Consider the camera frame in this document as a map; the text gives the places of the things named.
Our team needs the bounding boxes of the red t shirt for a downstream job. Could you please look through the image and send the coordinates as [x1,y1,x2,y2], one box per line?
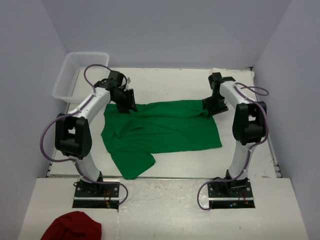
[41,211,102,240]

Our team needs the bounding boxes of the white plastic basket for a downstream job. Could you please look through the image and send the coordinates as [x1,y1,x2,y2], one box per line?
[52,51,110,104]

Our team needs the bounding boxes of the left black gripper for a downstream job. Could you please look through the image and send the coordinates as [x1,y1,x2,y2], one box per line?
[112,88,138,115]

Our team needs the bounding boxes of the green t shirt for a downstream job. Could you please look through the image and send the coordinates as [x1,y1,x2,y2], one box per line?
[101,100,222,180]

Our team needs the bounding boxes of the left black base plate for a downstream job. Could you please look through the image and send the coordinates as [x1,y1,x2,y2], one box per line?
[72,180,120,210]

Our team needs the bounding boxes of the folded white t shirt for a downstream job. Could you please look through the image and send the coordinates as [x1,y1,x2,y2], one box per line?
[208,68,257,102]

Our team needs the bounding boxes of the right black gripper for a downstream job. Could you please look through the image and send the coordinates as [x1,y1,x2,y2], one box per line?
[203,93,229,119]

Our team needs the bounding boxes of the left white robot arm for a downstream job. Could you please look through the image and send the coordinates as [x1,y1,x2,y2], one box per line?
[55,70,138,197]

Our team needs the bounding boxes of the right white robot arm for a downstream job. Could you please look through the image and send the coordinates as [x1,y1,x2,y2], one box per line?
[202,72,269,197]

